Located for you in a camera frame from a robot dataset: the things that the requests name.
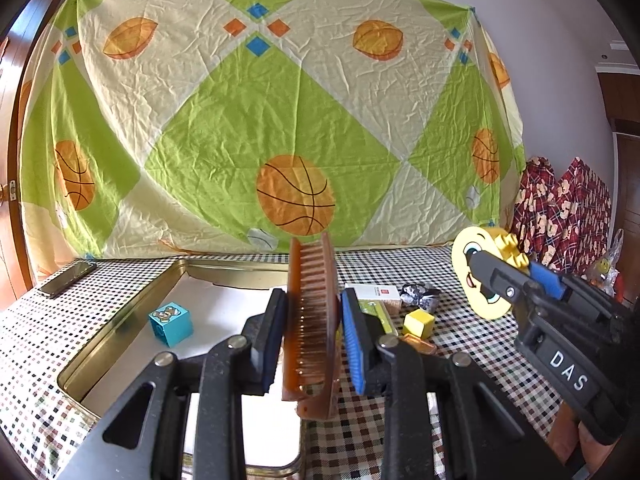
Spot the white box with red label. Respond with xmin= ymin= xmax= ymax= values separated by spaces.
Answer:
xmin=345 ymin=282 xmax=405 ymax=317

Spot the red bear print cloth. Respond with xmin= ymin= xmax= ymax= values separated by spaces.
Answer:
xmin=510 ymin=156 xmax=614 ymax=281

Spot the white green packet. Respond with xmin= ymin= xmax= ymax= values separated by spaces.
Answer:
xmin=357 ymin=300 xmax=399 ymax=337

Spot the person's right hand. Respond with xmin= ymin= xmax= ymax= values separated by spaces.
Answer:
xmin=547 ymin=400 xmax=598 ymax=467

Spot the blue bear toy block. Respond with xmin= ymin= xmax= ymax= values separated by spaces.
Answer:
xmin=148 ymin=302 xmax=194 ymax=349

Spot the brown wooden door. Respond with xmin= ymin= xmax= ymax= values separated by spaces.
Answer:
xmin=0 ymin=0 xmax=83 ymax=313

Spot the basketball print bed sheet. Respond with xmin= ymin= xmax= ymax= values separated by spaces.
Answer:
xmin=17 ymin=0 xmax=527 ymax=275

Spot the smiley toy in plastic bag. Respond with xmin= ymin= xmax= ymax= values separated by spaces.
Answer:
xmin=582 ymin=230 xmax=626 ymax=297

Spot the brown flat object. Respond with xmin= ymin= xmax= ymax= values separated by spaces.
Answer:
xmin=399 ymin=335 xmax=437 ymax=357

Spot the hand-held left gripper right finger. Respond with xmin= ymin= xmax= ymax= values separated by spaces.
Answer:
xmin=340 ymin=287 xmax=576 ymax=480

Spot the black smartphone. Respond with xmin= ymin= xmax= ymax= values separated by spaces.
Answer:
xmin=37 ymin=261 xmax=98 ymax=300

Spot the brown wooden cabinet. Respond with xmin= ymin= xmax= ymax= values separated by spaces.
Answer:
xmin=596 ymin=64 xmax=640 ymax=306

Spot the yellow face toy block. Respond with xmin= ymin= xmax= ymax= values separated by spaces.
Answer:
xmin=451 ymin=226 xmax=531 ymax=320

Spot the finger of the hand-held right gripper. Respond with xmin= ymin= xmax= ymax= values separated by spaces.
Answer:
xmin=529 ymin=260 xmax=618 ymax=321
xmin=467 ymin=250 xmax=548 ymax=313

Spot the yellow sponge block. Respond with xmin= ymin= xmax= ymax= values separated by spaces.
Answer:
xmin=403 ymin=309 xmax=435 ymax=340

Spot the gold metal tin tray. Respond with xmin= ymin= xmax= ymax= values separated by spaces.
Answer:
xmin=57 ymin=255 xmax=307 ymax=477

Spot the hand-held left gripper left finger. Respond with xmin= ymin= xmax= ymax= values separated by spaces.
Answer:
xmin=55 ymin=288 xmax=291 ymax=480

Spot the checkered tablecloth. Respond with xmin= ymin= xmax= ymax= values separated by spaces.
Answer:
xmin=0 ymin=245 xmax=640 ymax=480

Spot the crumpled silver foil wrapper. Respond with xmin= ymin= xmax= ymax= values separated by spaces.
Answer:
xmin=400 ymin=282 xmax=442 ymax=314

